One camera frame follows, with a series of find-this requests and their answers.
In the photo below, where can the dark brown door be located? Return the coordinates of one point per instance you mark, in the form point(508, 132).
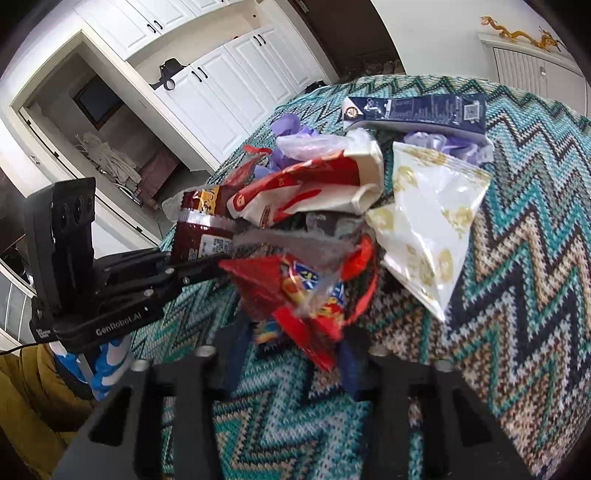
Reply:
point(346, 32)

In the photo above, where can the clear plastic bag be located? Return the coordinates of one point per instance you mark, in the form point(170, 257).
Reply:
point(309, 145)

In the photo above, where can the short golden dragon figurine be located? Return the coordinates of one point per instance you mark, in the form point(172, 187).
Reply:
point(547, 41)

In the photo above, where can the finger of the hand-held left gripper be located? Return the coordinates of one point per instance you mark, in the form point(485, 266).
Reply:
point(184, 277)
point(138, 261)

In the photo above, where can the dark wall screen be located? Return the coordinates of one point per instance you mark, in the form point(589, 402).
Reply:
point(99, 99)

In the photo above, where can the white TV cabinet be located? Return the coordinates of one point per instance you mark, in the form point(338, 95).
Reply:
point(521, 69)

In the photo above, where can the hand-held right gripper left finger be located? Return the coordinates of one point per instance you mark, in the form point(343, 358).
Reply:
point(235, 369)

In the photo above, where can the black hat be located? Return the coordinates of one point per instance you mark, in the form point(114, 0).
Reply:
point(168, 71)

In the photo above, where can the yellow garment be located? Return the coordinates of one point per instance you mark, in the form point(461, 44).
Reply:
point(32, 406)

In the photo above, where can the purple plastic bag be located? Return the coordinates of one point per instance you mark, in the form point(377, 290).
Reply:
point(286, 127)
point(429, 141)

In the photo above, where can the dark blue carton box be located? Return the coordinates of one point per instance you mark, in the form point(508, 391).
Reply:
point(415, 113)

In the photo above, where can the long golden dragon figurine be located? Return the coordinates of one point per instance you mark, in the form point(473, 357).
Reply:
point(505, 32)

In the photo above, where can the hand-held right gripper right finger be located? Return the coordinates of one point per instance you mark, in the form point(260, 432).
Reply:
point(353, 374)

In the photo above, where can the maroon snack packet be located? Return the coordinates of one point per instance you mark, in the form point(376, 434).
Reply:
point(198, 235)

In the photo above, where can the red and white paper bag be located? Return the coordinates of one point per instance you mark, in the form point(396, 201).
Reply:
point(300, 184)

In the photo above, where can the person's left hand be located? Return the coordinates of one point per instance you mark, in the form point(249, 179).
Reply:
point(111, 364)

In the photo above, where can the black shoes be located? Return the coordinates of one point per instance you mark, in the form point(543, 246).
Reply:
point(316, 86)

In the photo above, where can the clear wrapper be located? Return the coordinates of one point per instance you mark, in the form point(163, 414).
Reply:
point(171, 205)

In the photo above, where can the zigzag knitted blanket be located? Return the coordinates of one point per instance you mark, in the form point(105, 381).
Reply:
point(531, 230)

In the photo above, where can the white wall cabinets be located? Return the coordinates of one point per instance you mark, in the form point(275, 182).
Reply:
point(231, 78)

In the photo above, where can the white gold-print plastic bag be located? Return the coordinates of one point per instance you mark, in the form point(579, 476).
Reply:
point(429, 217)

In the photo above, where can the white cloth pile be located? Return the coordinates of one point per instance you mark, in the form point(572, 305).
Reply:
point(111, 159)

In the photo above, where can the red plastic bag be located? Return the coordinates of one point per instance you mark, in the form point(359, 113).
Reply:
point(251, 150)

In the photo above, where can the red snack wrapper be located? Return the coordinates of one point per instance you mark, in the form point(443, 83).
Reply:
point(263, 281)

